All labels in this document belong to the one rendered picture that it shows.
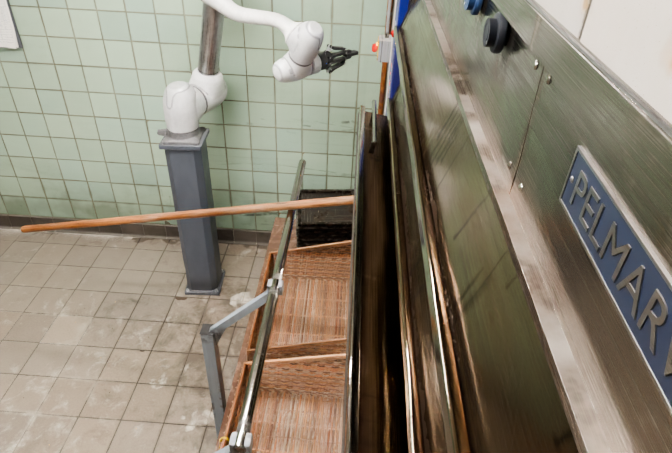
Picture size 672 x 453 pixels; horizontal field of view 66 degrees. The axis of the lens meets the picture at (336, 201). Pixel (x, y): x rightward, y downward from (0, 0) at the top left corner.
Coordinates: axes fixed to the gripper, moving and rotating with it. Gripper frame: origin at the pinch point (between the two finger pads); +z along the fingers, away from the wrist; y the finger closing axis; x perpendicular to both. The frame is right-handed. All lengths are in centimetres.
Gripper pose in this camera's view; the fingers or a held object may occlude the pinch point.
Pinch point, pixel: (350, 53)
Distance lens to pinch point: 241.4
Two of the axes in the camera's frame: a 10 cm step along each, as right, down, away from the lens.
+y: -0.4, 8.3, 5.6
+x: 6.7, 4.4, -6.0
